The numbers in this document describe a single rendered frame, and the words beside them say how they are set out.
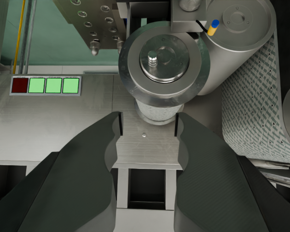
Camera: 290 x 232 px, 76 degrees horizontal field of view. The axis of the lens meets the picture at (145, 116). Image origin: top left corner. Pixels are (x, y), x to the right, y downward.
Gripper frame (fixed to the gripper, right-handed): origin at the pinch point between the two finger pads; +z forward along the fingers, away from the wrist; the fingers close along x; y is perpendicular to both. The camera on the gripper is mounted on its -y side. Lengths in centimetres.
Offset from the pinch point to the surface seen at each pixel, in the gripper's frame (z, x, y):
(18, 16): 217, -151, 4
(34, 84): 49, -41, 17
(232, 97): 31.8, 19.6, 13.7
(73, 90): 47, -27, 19
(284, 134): 13.0, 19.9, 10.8
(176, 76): 16.3, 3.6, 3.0
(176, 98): 16.0, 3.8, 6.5
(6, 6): 96, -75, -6
